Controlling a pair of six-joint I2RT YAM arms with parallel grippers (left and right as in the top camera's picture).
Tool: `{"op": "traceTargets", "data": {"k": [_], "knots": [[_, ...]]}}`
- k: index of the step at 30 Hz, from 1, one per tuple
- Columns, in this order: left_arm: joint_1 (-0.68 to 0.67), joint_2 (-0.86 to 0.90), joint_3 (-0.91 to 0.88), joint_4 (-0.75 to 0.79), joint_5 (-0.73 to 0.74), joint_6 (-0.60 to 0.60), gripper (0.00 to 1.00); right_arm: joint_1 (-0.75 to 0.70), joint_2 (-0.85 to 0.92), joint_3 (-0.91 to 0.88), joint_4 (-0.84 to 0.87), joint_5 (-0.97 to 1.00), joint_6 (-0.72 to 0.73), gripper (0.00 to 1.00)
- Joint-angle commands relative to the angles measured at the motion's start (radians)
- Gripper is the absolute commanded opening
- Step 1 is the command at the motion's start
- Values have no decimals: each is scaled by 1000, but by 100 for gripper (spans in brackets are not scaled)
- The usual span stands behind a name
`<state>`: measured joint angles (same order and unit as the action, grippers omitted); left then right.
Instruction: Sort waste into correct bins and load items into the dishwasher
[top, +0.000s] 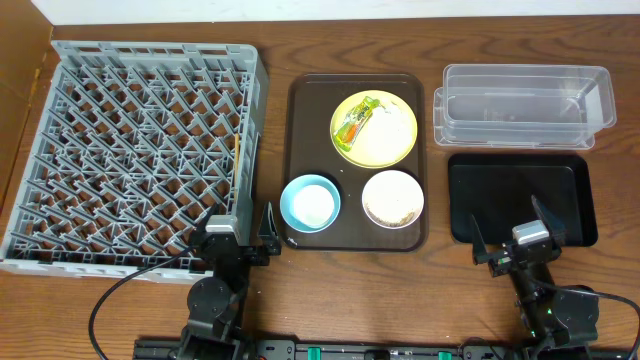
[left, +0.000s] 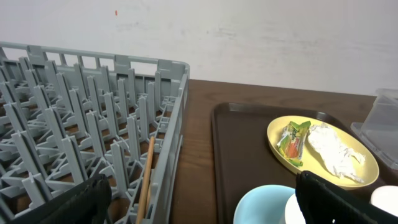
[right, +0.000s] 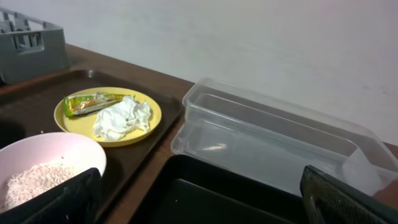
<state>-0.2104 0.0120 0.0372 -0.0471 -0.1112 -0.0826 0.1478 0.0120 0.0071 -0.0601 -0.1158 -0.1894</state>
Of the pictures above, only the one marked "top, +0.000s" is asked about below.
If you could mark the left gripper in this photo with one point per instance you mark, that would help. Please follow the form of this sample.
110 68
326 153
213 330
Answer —
245 252

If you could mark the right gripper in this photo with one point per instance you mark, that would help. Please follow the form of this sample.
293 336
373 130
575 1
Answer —
513 255

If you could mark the light blue bowl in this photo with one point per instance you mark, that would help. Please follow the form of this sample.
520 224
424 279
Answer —
310 203

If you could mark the white bowl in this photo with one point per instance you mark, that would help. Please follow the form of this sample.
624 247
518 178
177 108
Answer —
393 199

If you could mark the green snack wrapper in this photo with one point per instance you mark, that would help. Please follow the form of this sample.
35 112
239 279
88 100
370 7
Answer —
355 119

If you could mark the yellow plate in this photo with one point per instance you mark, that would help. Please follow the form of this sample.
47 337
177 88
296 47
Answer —
364 153

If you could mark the white napkin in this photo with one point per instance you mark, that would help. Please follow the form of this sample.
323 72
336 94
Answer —
390 126

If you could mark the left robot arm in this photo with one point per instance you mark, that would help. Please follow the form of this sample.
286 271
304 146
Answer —
216 303

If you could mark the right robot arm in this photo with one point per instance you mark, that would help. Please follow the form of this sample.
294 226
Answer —
559 318

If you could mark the black waste tray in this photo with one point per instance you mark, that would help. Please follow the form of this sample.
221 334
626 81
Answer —
497 189

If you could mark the wooden chopstick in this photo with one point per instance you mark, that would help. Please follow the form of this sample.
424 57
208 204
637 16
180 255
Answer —
236 159

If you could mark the grey plastic dish rack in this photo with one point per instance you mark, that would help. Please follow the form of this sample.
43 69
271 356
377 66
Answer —
134 144

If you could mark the brown serving tray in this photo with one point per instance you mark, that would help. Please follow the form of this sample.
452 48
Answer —
313 98

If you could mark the clear plastic bin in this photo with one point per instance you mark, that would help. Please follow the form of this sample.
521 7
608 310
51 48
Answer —
528 106

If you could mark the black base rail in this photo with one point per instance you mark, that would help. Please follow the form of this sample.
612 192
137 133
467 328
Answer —
292 350

